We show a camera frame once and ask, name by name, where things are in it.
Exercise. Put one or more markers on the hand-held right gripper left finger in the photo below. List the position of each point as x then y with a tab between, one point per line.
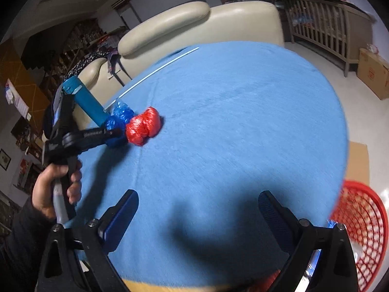
121	216

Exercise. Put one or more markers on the cardboard box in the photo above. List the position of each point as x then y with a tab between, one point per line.
372	70

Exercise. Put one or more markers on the thin white rod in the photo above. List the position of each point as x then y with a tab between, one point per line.
158	68

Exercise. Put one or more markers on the red plastic basket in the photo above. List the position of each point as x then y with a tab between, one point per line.
364	219

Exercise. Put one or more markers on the blue plastic bag ball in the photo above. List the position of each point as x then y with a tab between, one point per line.
121	115

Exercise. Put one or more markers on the cream leather sofa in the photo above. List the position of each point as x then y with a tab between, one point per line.
243	21

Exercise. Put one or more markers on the person's left forearm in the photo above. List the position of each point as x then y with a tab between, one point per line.
21	243

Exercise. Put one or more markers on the framed wall picture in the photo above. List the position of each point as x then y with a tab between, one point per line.
5	159

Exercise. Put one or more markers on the blue tablecloth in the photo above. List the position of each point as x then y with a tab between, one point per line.
228	112

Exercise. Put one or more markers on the wall paper sheets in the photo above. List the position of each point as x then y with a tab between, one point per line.
16	97

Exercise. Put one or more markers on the red plastic bag ball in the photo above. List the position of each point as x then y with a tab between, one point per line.
142	126

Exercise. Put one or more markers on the dark polka-dot cloth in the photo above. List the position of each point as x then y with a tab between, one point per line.
85	64

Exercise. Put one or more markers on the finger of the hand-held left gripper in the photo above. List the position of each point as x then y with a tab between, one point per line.
94	135

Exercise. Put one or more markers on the flat cardboard sheet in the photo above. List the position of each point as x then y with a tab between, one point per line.
358	161

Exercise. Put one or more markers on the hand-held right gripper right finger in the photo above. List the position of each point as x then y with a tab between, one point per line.
273	219

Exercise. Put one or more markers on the wooden crib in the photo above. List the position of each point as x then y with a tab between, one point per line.
319	27

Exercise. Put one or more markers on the person's left hand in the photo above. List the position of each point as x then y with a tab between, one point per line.
44	191

